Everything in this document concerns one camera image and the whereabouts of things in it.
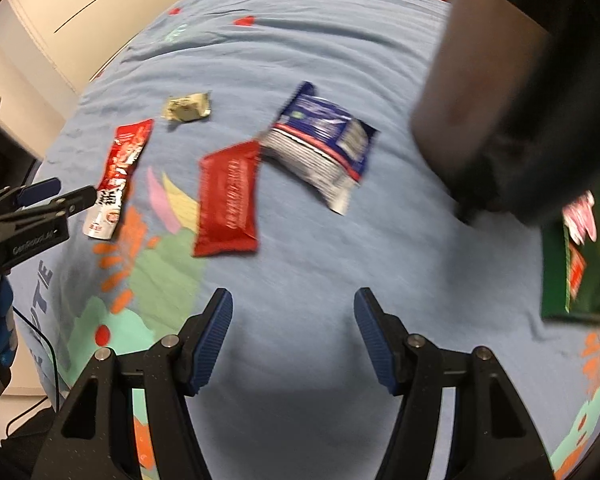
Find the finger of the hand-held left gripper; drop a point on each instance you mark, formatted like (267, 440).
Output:
(40, 187)
(75, 200)

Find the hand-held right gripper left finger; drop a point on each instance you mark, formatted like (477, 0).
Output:
(212, 340)

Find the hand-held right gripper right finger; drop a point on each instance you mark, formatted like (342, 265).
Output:
(375, 340)

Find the long red white sachet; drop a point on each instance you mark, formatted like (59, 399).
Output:
(120, 170)

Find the dark red snack packet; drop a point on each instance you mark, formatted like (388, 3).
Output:
(227, 200)

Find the small beige candy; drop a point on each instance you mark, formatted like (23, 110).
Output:
(187, 107)

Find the blue white snack packet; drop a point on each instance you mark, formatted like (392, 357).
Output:
(325, 145)

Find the small red orange candy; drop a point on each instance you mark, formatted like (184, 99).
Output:
(576, 270)

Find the green cardboard tray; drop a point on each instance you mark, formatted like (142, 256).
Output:
(597, 280)

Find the pink cartoon snack packet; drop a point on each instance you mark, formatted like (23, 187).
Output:
(580, 217)

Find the cream wardrobe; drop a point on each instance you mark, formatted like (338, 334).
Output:
(105, 10)

